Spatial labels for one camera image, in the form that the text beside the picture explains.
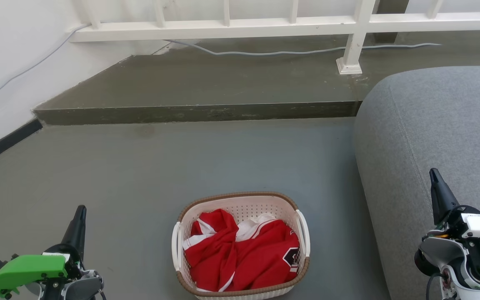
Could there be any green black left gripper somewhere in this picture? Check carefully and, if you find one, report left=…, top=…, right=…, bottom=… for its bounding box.
left=0, top=205, right=87, bottom=300

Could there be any white laundry basket brown rim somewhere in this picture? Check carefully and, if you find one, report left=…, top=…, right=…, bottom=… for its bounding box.
left=171, top=191, right=310, bottom=300

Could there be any grey fabric sofa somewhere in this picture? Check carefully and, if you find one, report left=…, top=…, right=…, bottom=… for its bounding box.
left=353, top=65, right=480, bottom=300

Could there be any red white jersey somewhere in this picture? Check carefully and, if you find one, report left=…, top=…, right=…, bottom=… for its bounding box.
left=183, top=208, right=301, bottom=292

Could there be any white wooden railing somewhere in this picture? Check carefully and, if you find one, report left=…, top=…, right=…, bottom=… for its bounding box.
left=70, top=0, right=480, bottom=75

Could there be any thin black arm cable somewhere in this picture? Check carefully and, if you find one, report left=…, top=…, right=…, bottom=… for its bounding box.
left=425, top=272, right=445, bottom=300

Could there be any black wall baseboard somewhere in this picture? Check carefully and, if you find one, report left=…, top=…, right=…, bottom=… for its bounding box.
left=0, top=119, right=43, bottom=171

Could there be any thin grey cable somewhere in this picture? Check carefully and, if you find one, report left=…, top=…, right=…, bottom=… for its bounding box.
left=0, top=23, right=443, bottom=110

